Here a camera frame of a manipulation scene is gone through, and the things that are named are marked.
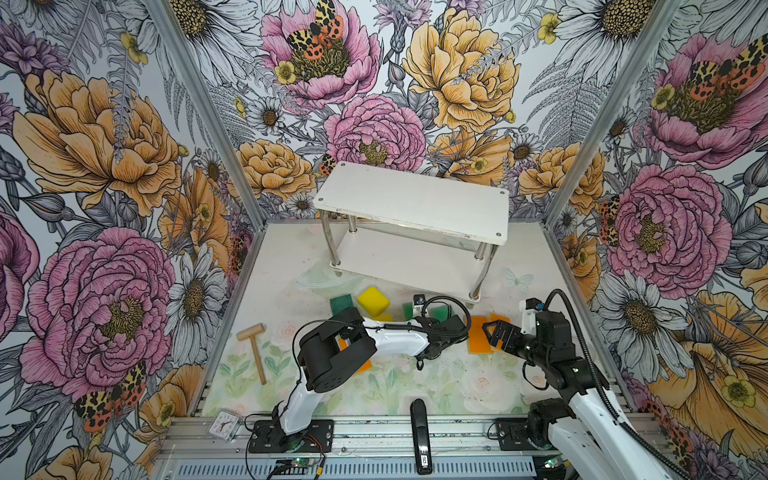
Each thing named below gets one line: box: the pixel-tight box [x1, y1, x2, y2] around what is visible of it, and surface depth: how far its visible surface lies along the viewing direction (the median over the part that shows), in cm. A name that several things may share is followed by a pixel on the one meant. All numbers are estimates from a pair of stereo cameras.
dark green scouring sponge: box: [330, 294, 354, 317], surface depth 96 cm
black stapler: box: [410, 398, 433, 475], surface depth 71 cm
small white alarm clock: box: [208, 409, 243, 442], surface depth 76 cm
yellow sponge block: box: [357, 286, 391, 318], surface depth 99 cm
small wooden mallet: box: [236, 323, 267, 386], surface depth 92 cm
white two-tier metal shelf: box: [313, 161, 509, 301], surface depth 88 cm
